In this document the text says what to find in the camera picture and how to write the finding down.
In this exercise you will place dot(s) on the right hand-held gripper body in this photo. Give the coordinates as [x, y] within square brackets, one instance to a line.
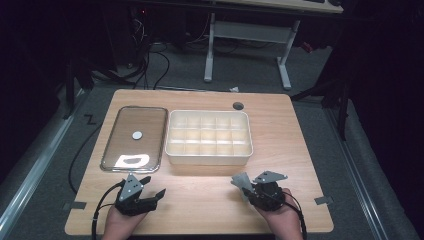
[268, 196]

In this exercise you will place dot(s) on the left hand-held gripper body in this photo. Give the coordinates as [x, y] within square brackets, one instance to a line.
[131, 200]

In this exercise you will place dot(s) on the person's left hand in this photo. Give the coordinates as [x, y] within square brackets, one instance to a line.
[118, 226]

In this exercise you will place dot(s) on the person's right hand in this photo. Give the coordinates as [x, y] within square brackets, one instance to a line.
[286, 223]

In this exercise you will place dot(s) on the transparent box lid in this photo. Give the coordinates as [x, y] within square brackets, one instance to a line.
[136, 146]

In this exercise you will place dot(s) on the grey tape piece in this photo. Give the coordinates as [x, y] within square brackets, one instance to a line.
[76, 205]
[323, 200]

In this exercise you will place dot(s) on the white divided storage box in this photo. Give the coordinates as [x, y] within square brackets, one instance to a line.
[208, 138]

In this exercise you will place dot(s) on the white paper scrap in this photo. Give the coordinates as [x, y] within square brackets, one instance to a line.
[234, 89]

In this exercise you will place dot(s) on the black metal stand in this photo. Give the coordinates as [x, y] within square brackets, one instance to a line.
[336, 100]
[71, 90]

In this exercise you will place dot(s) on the small red object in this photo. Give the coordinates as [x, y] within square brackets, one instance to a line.
[307, 47]

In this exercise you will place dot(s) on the metal floor rail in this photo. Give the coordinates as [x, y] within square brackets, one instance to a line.
[36, 160]
[356, 173]

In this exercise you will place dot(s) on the white frame desk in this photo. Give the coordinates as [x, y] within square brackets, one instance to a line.
[248, 33]

